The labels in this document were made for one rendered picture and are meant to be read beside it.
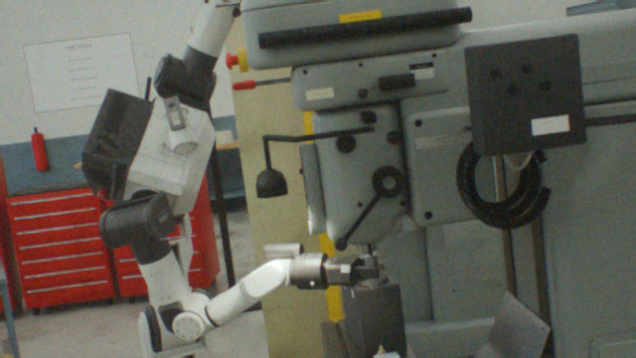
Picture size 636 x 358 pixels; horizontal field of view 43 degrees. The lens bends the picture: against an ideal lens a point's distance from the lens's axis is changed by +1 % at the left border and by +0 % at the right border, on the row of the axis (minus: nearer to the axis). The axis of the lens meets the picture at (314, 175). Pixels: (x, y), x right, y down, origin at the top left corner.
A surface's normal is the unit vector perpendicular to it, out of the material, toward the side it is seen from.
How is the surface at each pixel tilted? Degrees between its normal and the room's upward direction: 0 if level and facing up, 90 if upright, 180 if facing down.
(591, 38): 90
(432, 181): 90
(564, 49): 90
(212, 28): 96
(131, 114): 59
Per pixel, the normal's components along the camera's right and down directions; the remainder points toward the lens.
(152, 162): 0.26, -0.44
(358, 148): 0.07, 0.13
